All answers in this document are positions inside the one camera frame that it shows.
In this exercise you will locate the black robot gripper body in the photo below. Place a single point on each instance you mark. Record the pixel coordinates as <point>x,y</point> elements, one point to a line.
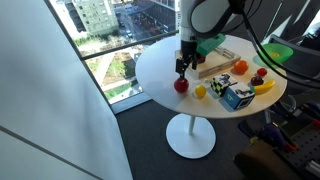
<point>189,50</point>

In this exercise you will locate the red apple plush toy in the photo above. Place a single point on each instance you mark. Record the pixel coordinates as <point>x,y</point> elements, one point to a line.
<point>181,85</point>

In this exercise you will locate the yellow lemon toy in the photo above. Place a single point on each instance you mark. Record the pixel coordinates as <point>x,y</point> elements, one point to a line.
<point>200,91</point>

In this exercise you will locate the dark purple plum toy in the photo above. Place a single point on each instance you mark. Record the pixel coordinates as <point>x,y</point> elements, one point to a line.
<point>257,80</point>

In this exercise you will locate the red strawberry toy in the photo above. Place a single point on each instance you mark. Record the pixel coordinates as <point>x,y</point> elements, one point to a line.
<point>262,72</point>

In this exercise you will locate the yellow banana toy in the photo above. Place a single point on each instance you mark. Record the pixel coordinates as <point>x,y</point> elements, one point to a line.
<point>264,87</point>

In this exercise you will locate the yellow orange fruit toy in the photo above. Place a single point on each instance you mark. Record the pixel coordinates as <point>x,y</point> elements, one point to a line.
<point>275,54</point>

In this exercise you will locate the green plastic bowl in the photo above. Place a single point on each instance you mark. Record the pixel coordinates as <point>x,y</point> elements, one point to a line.
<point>280,50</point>

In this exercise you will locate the wooden tray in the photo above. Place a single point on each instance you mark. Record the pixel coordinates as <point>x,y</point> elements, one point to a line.
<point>216,63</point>

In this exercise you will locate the blue soft cube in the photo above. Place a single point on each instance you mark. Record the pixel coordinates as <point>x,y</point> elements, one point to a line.
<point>238,96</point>

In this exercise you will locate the grey apartment building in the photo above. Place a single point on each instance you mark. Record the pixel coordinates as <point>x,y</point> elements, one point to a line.
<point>96,16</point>

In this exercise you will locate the blue clamp with orange tip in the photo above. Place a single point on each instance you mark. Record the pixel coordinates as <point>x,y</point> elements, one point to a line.
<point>311,111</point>
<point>276,135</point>

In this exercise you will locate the grey chair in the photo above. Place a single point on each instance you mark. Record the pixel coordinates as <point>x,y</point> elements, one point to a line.
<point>306,56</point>

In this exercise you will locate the brown box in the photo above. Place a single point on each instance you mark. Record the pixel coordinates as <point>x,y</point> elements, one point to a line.
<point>260,163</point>

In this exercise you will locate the black equipment cart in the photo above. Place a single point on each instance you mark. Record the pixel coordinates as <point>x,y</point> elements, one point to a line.
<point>306,143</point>

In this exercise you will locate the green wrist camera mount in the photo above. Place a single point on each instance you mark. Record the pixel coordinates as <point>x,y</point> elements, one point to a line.
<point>210,43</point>

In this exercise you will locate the dark window rail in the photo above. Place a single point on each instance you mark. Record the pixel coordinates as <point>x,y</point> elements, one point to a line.
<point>133,44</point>

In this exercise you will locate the white table pedestal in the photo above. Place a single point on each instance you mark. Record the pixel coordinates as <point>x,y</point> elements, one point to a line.
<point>190,136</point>

